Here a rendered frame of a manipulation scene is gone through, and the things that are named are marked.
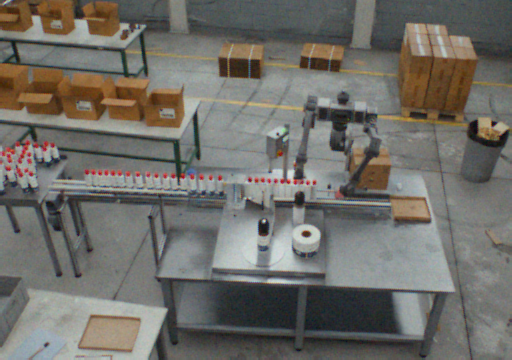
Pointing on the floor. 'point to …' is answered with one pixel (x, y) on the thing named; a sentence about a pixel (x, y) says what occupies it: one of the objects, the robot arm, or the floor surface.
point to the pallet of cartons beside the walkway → (435, 72)
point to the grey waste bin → (479, 161)
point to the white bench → (54, 314)
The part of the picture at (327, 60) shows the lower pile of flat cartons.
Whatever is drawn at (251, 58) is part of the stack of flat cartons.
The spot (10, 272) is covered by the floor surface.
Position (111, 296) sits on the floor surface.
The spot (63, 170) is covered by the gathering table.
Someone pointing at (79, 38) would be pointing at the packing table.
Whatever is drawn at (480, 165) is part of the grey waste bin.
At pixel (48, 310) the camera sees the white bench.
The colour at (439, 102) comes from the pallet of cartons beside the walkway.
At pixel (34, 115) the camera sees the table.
